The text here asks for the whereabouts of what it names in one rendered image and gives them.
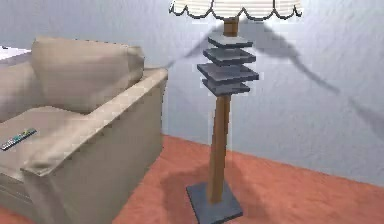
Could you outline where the wooden floor lamp white shade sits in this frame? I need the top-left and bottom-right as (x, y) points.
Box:
(168, 0), (304, 224)

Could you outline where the white side table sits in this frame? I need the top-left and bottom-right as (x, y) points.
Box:
(0, 45), (32, 62)

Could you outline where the beige sofa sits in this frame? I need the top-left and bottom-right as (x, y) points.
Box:
(0, 35), (169, 224)

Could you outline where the dark remote control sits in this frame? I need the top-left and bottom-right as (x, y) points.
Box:
(0, 127), (38, 152)

